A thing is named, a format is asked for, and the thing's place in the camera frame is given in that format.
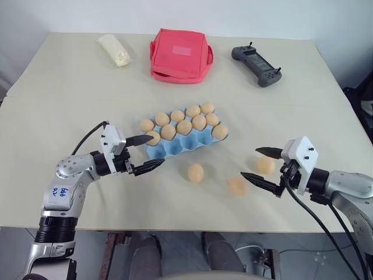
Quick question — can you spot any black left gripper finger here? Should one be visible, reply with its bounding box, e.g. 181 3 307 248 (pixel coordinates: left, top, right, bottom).
125 134 154 147
133 159 166 177

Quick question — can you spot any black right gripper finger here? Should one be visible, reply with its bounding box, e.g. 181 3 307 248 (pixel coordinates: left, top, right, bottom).
255 146 283 160
240 171 281 195

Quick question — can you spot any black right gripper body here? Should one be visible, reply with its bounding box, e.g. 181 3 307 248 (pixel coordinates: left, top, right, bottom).
277 159 302 198

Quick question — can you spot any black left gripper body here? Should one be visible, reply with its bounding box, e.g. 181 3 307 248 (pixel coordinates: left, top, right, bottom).
114 148 137 177

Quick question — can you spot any blue egg tray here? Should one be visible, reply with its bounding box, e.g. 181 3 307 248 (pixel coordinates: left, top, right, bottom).
145 106 229 160

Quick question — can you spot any dark rounded shape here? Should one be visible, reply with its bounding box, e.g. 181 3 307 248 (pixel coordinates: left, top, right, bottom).
202 231 246 274
129 232 163 280

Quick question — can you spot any dark grey remote controller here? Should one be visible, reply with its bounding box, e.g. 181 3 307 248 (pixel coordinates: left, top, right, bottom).
231 41 283 88

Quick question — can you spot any rusty metal bar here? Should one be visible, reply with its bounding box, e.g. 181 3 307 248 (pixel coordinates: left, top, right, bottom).
98 232 118 280

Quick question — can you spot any clear bag of white stuff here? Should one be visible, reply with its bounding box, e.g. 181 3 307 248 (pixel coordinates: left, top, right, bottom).
96 33 138 69

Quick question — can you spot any red fabric bag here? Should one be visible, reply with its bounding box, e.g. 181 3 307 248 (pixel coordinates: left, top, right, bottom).
149 27 215 84

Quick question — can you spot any black chair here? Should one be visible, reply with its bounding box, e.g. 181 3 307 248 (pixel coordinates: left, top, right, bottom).
342 66 373 141

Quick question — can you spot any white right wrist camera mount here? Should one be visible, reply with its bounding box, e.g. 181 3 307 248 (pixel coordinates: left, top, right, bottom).
280 135 321 195

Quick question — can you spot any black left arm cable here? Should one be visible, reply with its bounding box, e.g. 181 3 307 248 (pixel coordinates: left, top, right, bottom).
71 120 110 156

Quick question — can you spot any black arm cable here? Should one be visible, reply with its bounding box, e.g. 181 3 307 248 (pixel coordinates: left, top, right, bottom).
71 120 110 156
284 176 361 280
328 202 368 280

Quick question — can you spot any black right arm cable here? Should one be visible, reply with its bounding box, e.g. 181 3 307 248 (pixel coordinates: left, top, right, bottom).
328 202 368 280
284 176 361 280

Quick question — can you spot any white floor cable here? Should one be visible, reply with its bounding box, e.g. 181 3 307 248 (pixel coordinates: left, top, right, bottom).
234 244 263 255

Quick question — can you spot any metal floor bracket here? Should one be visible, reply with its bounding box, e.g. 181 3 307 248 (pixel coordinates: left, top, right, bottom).
255 247 281 275

